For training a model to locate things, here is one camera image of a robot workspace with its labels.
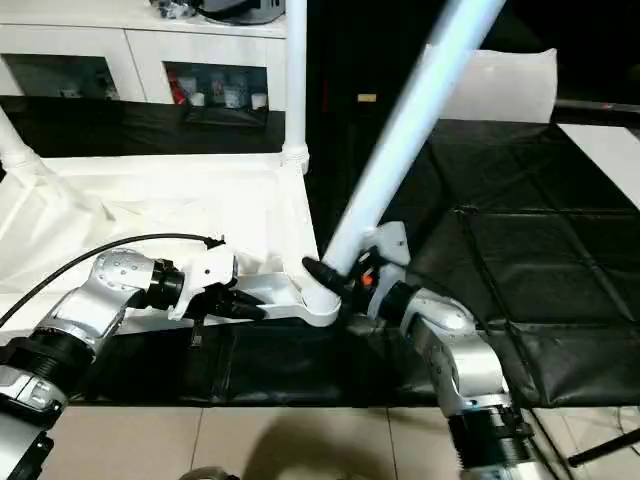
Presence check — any white board with round fitting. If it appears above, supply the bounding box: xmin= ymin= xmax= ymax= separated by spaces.
xmin=419 ymin=43 xmax=559 ymax=124

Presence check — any dark grey bar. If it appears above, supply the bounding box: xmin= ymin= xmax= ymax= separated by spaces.
xmin=554 ymin=98 xmax=640 ymax=114

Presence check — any white flat panel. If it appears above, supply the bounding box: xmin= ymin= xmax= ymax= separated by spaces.
xmin=557 ymin=122 xmax=640 ymax=214

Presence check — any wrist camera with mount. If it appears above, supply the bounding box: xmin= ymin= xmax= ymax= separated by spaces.
xmin=167 ymin=249 xmax=239 ymax=321
xmin=362 ymin=222 xmax=414 ymax=319

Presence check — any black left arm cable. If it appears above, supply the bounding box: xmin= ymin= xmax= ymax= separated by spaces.
xmin=0 ymin=232 xmax=226 ymax=324

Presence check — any black work mat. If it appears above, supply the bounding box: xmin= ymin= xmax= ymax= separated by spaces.
xmin=0 ymin=94 xmax=640 ymax=409

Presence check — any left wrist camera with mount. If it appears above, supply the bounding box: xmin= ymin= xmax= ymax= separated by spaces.
xmin=167 ymin=249 xmax=239 ymax=321

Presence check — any dark cabinet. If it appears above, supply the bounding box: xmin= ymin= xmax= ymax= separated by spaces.
xmin=304 ymin=0 xmax=431 ymax=141

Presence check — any white plastic table top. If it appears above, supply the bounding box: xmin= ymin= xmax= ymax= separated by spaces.
xmin=0 ymin=152 xmax=346 ymax=336

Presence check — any white glass-door cabinet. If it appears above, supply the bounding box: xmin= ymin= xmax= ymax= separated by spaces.
xmin=0 ymin=0 xmax=291 ymax=111

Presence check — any white plastic table leg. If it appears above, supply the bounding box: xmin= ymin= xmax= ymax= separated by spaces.
xmin=279 ymin=0 xmax=311 ymax=174
xmin=0 ymin=107 xmax=49 ymax=174
xmin=319 ymin=0 xmax=509 ymax=301

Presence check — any grey round object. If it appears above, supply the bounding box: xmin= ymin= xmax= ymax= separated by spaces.
xmin=197 ymin=0 xmax=286 ymax=24

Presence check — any thin black rod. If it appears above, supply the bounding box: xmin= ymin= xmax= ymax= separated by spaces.
xmin=569 ymin=429 xmax=640 ymax=466

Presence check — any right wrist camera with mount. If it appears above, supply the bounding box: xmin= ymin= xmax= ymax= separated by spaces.
xmin=362 ymin=222 xmax=414 ymax=319

